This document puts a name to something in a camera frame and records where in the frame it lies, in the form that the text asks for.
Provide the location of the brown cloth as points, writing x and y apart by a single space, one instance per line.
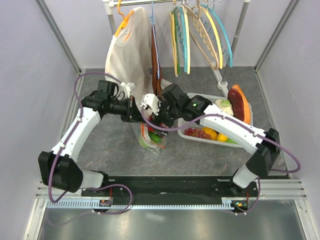
156 83

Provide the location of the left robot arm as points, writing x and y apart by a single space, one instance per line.
58 167

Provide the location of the green cucumber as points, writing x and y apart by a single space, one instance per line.
230 141

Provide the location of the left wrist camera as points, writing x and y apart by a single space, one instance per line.
127 88

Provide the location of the cream hanger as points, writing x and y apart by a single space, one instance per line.
173 43

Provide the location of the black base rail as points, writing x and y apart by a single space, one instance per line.
120 194

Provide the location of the red grape bunch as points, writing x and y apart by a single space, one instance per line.
197 133

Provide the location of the teal hanger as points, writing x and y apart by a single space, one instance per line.
227 51

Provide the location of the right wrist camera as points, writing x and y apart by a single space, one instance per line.
151 101

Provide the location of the white plastic basket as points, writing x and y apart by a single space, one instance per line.
196 126

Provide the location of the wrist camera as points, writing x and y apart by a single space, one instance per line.
127 88
151 101

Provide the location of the white shirt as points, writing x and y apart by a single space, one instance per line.
129 56

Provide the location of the blue wire hanger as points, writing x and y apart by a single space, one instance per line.
155 39

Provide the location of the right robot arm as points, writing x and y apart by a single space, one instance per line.
264 146

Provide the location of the orange tangerine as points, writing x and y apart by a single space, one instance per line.
210 134

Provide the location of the long green chili pepper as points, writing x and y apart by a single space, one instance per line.
155 138

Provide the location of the green cabbage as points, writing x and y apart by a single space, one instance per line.
142 142

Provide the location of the clear zip top bag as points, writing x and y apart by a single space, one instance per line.
149 140

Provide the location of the light blue hanger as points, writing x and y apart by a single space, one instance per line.
183 36

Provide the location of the yellow corn cob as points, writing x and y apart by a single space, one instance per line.
221 138

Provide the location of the beige hanger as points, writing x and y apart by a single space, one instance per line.
204 37

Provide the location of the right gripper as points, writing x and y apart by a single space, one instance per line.
159 118

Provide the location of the papaya slice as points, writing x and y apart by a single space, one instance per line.
239 104

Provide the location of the orange hanger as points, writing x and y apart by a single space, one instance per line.
125 19

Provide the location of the white cauliflower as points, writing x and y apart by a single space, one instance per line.
225 106

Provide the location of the yellow hanger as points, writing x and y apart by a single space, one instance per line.
216 35

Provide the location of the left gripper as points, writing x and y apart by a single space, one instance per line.
133 115

